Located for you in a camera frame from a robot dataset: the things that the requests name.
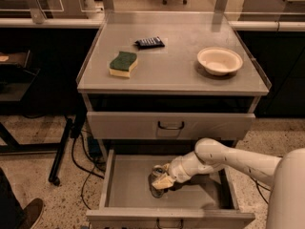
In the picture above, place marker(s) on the dark blue snack packet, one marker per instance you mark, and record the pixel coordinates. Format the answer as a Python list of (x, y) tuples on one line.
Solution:
[(148, 43)]

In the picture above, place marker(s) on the closed upper drawer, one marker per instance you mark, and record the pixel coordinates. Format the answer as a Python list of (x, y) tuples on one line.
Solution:
[(178, 126)]

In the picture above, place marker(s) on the green yellow sponge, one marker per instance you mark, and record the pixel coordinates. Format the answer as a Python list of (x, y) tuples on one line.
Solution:
[(123, 64)]

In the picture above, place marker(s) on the open middle drawer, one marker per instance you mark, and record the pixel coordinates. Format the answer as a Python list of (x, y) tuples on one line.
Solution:
[(204, 202)]

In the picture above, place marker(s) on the dark side table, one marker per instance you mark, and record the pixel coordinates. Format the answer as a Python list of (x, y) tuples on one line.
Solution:
[(16, 75)]

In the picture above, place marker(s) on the silver redbull can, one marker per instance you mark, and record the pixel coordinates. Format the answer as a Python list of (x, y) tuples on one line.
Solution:
[(157, 171)]

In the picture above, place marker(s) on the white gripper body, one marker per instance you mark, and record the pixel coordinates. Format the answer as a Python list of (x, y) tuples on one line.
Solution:
[(175, 170)]

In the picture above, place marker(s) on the brown shoe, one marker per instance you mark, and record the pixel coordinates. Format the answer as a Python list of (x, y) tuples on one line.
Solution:
[(32, 214)]

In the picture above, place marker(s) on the black table leg stand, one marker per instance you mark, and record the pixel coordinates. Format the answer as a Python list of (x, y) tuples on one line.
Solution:
[(12, 146)]

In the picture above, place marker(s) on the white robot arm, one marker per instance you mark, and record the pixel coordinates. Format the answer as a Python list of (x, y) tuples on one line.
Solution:
[(284, 175)]

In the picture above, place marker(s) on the grey metal drawer cabinet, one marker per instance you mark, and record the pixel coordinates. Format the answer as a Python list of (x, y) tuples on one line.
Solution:
[(165, 80)]

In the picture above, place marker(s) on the white paper bowl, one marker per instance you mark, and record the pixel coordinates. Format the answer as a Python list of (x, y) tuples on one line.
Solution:
[(219, 61)]

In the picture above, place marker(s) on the white horizontal rail pipe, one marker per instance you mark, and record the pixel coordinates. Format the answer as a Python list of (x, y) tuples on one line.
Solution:
[(95, 24)]

